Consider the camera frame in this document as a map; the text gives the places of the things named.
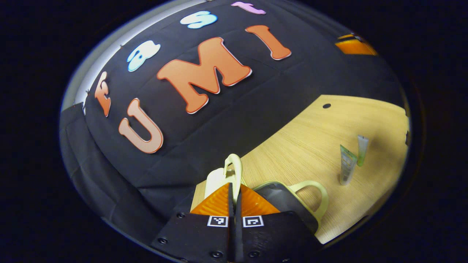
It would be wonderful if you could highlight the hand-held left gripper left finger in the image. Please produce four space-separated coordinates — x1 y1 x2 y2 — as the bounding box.
150 182 235 263

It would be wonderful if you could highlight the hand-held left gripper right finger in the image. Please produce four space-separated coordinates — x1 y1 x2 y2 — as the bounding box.
235 184 324 263

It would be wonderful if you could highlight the pale yellow suitcase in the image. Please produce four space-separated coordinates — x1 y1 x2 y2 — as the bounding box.
204 153 329 235

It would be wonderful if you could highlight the white tube with green label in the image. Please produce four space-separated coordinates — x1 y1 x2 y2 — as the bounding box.
339 144 358 186

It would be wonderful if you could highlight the slim white green tube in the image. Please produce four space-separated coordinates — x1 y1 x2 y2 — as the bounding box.
357 135 369 167

